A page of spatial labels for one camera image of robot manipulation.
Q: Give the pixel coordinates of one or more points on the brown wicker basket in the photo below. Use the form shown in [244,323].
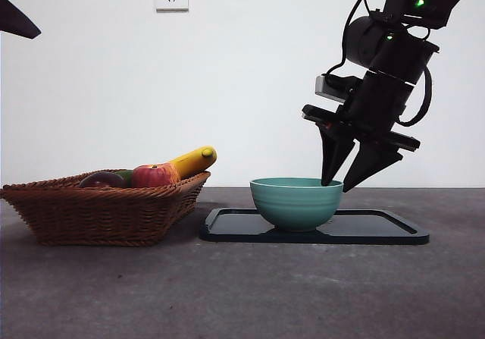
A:
[102,217]

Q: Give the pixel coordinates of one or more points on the green fruit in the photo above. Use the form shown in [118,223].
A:
[127,175]

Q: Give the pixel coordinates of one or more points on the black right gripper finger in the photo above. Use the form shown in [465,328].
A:
[369,164]
[333,153]

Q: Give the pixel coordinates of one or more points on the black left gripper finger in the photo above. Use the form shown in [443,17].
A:
[15,22]

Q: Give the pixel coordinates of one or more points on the yellow banana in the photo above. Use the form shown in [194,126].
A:
[189,164]

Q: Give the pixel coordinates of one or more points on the red apple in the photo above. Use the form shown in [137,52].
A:
[149,177]

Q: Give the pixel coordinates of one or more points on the black rectangular tray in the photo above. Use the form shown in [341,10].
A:
[235,227]

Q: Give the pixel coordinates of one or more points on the dark purple plum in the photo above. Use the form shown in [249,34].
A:
[102,181]

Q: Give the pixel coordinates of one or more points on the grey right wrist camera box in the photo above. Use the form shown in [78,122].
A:
[326,88]

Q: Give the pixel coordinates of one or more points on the teal ribbed bowl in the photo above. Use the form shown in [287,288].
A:
[295,208]

